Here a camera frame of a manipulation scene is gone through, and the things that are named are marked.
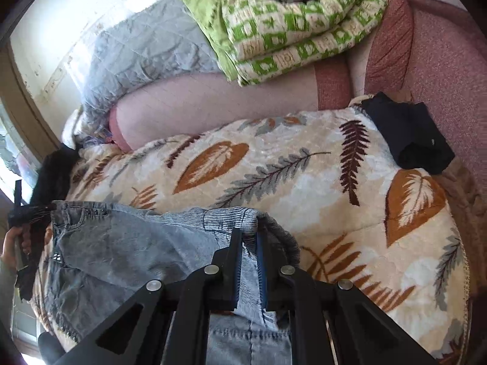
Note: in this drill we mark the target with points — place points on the colourful printed packet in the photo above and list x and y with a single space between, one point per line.
95 140

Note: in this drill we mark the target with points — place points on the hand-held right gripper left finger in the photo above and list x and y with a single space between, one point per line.
237 264

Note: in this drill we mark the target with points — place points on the person's left forearm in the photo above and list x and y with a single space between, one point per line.
5 292

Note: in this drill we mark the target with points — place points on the leaf-print plush blanket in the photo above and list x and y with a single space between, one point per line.
304 197

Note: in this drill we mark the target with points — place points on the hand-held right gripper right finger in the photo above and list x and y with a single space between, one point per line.
261 264

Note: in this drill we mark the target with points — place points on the green and cream patterned quilt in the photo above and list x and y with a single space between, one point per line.
304 26

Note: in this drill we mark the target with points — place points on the white cloth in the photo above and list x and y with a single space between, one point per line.
71 129

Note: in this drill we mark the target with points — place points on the person's left hand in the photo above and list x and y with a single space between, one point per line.
10 245

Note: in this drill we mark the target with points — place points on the wooden window frame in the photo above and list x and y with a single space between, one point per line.
26 95

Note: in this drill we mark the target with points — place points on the blue denim pants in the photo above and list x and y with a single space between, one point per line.
133 251

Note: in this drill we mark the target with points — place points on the pink sofa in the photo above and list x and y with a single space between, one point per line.
437 45

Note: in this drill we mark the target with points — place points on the black fuzzy garment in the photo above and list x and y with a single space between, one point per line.
53 175

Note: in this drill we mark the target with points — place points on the grey quilted blanket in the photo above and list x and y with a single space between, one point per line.
152 45

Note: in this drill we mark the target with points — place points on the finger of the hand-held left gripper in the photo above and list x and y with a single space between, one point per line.
17 192
38 210

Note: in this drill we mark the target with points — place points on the brown fringed throw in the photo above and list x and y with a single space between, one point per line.
468 197

